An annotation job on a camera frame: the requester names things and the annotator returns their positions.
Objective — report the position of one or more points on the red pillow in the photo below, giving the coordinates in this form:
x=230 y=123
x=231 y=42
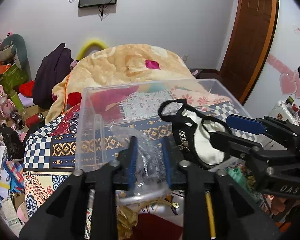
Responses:
x=26 y=89

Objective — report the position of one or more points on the yellow foam arch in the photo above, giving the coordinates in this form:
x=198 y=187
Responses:
x=91 y=44

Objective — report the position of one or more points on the red thermos bottle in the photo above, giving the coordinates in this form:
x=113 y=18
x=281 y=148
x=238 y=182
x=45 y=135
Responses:
x=34 y=119

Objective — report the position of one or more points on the yellow patterned fleece blanket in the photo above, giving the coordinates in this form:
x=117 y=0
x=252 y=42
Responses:
x=119 y=65

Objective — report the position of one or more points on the green fabric item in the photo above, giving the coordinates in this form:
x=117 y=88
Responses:
x=237 y=175

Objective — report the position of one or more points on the yellow soft pouch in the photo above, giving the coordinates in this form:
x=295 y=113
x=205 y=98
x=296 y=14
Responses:
x=210 y=215

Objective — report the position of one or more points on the pink rabbit figurine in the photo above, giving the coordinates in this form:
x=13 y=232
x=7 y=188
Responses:
x=6 y=105

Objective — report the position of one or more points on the clear plastic storage bin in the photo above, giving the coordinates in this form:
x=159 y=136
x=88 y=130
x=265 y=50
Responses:
x=136 y=106

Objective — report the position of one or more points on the colourful patchwork bed sheet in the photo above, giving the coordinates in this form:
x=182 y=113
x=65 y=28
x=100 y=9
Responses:
x=50 y=155

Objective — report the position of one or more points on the white sliding wardrobe door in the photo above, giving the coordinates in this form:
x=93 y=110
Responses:
x=279 y=78

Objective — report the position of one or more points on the grey green plush toy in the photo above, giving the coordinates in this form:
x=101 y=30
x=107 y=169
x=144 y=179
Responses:
x=13 y=48

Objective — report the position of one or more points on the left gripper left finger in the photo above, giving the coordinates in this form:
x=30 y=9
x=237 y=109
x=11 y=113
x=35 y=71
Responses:
x=131 y=160

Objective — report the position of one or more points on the black and white pouch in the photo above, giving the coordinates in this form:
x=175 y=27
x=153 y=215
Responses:
x=192 y=130

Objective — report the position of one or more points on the green cylinder bottle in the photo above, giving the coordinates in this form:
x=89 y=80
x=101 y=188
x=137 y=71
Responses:
x=17 y=102

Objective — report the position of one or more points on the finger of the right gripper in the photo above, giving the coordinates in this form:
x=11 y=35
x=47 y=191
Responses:
x=245 y=124

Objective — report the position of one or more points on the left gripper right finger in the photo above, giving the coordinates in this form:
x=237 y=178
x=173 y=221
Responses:
x=166 y=150

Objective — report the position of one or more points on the grey knit item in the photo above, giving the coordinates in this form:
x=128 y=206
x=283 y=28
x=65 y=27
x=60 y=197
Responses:
x=150 y=175

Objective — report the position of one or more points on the dark purple jacket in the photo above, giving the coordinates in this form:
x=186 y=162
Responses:
x=53 y=69

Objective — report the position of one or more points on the red velvet drawstring pouch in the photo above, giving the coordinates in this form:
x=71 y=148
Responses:
x=153 y=227

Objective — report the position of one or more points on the green gift bag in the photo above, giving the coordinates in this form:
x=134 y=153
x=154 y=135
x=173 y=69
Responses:
x=12 y=78

